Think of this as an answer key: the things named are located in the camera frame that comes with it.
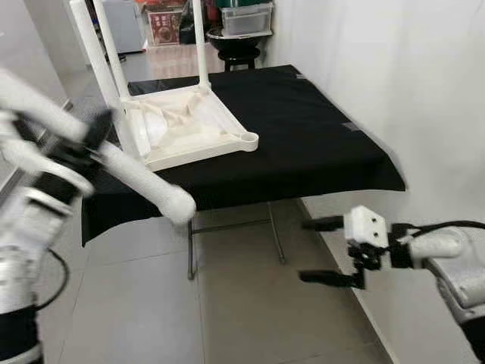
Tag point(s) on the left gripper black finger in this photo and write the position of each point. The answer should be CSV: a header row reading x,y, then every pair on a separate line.
x,y
98,130

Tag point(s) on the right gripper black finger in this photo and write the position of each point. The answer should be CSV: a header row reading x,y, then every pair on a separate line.
x,y
333,279
324,224

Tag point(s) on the white plastic table leg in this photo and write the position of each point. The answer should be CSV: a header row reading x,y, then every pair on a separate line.
x,y
112,45
144,182
106,76
201,42

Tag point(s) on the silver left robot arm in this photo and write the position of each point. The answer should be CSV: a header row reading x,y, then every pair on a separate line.
x,y
26,235

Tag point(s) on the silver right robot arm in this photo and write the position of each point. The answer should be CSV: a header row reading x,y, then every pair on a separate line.
x,y
455,265

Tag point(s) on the black tablecloth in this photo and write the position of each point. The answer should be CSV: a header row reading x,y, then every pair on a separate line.
x,y
303,152

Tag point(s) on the cream plastic table top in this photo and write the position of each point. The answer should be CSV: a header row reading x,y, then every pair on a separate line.
x,y
193,129

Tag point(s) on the beige table cover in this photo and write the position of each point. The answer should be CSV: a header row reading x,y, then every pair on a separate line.
x,y
170,62

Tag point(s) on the white appliance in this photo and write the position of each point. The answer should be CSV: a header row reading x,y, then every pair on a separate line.
x,y
130,26

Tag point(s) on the black bag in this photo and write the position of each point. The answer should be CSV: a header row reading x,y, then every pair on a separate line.
x,y
189,23

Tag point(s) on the black round stool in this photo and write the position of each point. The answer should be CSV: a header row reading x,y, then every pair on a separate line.
x,y
238,59

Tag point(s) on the clear storage box green lid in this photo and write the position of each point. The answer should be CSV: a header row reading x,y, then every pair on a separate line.
x,y
247,19

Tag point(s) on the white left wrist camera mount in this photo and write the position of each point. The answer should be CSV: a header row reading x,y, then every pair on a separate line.
x,y
30,161

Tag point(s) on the grey metal folding table frame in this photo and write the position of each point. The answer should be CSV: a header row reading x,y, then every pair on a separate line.
x,y
191,243

